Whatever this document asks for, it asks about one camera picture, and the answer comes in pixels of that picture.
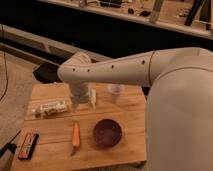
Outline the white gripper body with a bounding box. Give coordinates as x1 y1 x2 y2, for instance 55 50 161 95
69 83 90 103

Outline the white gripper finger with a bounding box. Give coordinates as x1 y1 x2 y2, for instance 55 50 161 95
87 97 96 109
71 101 79 113

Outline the white ceramic cup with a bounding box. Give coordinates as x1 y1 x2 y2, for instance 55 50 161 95
108 84 124 104

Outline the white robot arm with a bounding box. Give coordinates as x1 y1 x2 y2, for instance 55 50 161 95
57 47 213 171

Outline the dark brown ceramic bowl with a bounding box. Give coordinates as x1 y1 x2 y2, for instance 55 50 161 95
93 119 122 149

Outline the orange carrot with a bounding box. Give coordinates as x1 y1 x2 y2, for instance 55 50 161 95
71 122 80 155

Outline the black bag on floor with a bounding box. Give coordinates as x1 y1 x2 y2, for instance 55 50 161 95
33 62 60 83

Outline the black orange candy bar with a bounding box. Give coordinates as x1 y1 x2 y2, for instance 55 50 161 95
18 133 39 160

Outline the black object bottom left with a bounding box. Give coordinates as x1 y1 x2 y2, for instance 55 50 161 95
0 131 20 158

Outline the black cable on floor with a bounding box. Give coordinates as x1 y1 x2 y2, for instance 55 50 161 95
0 24 9 102

